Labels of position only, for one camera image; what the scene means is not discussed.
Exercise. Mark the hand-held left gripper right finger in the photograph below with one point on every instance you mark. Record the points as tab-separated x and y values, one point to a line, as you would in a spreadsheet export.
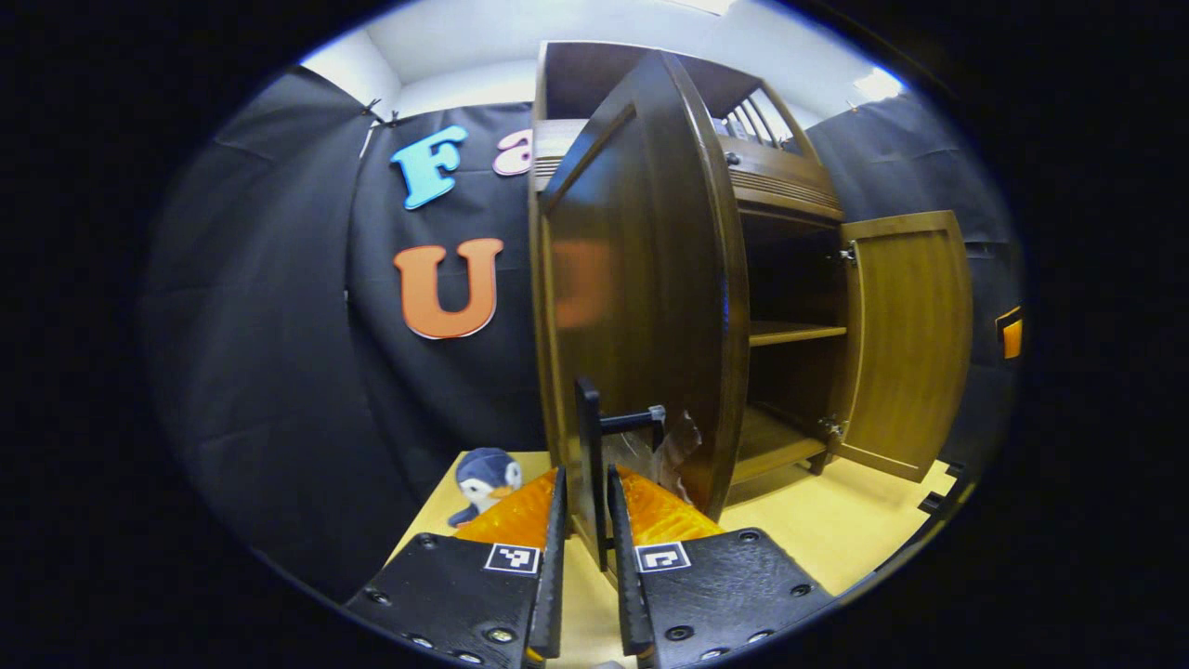
725	585

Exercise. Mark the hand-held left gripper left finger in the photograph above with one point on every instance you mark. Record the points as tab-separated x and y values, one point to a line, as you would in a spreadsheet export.
464	595

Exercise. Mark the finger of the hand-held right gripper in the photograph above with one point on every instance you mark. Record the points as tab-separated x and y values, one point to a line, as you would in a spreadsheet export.
1012	339

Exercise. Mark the wooden shoe cabinet door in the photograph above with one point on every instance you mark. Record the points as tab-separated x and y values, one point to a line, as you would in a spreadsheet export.
910	344
641	279

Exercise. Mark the wooden double-door shoe cabinet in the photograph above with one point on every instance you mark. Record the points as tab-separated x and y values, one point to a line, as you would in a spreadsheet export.
790	332

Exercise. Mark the wooden cabinet drawer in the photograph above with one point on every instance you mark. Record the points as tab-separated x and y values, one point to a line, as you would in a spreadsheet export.
790	181

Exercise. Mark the penguin plush toy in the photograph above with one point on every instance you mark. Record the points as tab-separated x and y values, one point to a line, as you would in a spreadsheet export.
488	478

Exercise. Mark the ceiling light panel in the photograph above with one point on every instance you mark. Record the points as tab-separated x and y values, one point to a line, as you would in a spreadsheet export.
878	84

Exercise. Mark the black backdrop cloth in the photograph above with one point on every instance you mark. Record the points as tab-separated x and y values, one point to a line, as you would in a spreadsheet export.
279	372

